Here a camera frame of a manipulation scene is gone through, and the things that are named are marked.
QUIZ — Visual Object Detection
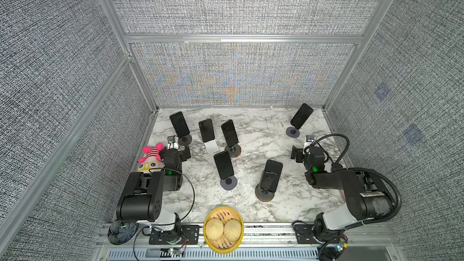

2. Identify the black phone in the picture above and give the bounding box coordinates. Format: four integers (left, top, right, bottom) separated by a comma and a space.
213, 151, 234, 179
290, 103, 314, 129
221, 119, 239, 147
259, 159, 283, 193
199, 118, 216, 143

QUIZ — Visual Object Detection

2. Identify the wooden base stand front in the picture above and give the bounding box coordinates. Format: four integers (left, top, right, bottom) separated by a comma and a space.
254, 184, 275, 202

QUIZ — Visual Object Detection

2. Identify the wooden base stand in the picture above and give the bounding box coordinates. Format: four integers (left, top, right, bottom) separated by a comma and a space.
225, 144, 242, 158
254, 184, 275, 202

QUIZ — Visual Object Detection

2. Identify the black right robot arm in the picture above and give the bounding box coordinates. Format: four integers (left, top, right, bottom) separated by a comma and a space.
291, 145, 401, 244

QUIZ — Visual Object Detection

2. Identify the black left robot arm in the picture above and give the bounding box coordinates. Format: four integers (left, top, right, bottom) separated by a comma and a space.
116, 143, 191, 244

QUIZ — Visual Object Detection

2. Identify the dark grey round stand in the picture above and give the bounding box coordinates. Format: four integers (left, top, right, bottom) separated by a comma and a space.
178, 135, 192, 146

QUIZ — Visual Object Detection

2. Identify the far-left phone pink case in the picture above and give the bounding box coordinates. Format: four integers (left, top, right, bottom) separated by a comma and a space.
169, 112, 190, 138

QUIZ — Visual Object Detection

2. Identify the purple round stand right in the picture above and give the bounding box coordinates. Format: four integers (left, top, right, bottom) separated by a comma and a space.
286, 126, 300, 138

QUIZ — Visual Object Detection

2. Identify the purple round stand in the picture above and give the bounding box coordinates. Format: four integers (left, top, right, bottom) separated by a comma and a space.
286, 126, 300, 138
220, 176, 238, 191

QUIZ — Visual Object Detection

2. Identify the white phone stand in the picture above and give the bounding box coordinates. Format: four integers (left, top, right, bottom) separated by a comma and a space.
204, 140, 220, 155

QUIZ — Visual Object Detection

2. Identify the purple round stand front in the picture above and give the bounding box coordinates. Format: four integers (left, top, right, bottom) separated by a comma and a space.
220, 176, 238, 191

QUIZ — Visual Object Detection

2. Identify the wooden base stand back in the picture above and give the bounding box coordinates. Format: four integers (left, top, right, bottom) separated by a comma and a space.
225, 144, 242, 158

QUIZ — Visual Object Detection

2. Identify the pink striped plush toy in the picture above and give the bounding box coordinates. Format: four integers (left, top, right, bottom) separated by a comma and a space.
137, 142, 164, 173

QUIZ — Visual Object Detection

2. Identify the left steamed bun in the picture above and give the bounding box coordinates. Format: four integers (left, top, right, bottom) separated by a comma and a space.
204, 218, 224, 240

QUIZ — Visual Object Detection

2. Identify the steamed bun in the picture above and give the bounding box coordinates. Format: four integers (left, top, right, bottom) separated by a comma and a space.
224, 219, 242, 242
204, 218, 224, 240

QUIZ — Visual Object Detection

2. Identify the yellow bamboo steamer basket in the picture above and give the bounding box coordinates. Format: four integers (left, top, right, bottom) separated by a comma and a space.
203, 206, 245, 254

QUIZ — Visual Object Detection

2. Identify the right steamed bun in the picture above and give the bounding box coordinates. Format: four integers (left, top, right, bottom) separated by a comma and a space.
224, 219, 242, 242

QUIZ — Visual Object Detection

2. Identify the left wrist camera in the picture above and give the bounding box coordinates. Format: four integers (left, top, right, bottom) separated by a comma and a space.
167, 135, 180, 150

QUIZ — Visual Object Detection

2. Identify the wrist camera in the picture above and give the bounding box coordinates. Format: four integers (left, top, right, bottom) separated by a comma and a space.
167, 135, 180, 150
304, 135, 315, 147

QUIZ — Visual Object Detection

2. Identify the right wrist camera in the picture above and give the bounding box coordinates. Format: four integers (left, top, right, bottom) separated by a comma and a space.
304, 135, 315, 147

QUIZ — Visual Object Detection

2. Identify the aluminium frame rail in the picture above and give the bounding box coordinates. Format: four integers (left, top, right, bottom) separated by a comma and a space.
91, 222, 407, 261

